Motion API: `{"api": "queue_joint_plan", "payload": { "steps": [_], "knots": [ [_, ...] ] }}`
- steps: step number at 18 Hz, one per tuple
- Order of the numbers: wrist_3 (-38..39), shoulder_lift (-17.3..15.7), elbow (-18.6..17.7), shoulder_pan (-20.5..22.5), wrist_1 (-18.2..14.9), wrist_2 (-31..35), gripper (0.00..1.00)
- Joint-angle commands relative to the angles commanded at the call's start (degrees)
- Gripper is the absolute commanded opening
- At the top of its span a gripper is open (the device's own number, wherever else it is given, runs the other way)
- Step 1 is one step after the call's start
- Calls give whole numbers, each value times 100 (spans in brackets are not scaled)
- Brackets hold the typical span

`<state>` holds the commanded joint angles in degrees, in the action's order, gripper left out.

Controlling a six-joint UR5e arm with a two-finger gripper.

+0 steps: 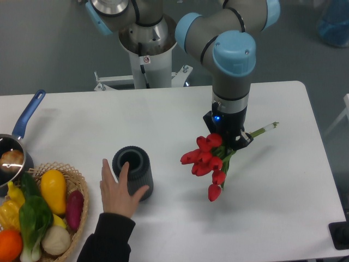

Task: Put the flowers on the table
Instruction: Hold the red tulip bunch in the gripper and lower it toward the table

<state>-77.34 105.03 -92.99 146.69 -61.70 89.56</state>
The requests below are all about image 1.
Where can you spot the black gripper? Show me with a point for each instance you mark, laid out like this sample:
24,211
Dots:
230,126

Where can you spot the red tulip bouquet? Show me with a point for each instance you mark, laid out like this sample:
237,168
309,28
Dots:
213,155

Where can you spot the dark grey ribbed vase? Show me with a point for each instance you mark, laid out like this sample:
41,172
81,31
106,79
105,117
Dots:
139,174

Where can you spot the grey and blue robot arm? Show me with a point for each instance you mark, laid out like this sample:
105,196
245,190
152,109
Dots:
223,43

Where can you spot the black sleeved forearm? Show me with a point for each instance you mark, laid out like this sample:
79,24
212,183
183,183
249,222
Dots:
109,242

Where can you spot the person's bare hand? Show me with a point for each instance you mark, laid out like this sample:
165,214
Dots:
115,196

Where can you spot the black device at edge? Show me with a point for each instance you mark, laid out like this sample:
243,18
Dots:
339,234

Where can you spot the blue translucent container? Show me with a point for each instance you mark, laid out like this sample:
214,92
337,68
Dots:
332,26

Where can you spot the woven wicker basket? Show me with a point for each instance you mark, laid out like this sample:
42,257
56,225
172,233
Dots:
74,181

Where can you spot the purple sweet potato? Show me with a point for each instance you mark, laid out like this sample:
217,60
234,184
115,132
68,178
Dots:
74,209

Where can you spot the yellow squash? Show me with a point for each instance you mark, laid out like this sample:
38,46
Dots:
53,189

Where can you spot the white garlic bulb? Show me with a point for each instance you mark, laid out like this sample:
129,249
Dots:
56,240

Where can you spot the green bok choy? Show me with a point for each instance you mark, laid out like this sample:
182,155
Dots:
35,218

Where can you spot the brown bread roll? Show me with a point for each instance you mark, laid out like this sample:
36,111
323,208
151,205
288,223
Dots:
12,161

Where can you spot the small yellow pepper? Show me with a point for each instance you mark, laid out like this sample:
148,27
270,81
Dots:
15,194

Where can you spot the yellow bell pepper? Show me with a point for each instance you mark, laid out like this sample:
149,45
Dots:
10,215

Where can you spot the orange fruit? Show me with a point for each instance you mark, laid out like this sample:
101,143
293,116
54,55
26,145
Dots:
11,245

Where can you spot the white frame at right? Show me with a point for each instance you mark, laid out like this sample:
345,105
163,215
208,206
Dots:
339,118

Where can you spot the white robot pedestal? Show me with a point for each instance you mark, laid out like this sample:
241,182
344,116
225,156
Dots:
150,54

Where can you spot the blue handled saucepan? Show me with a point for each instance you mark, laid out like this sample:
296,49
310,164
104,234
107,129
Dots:
13,141

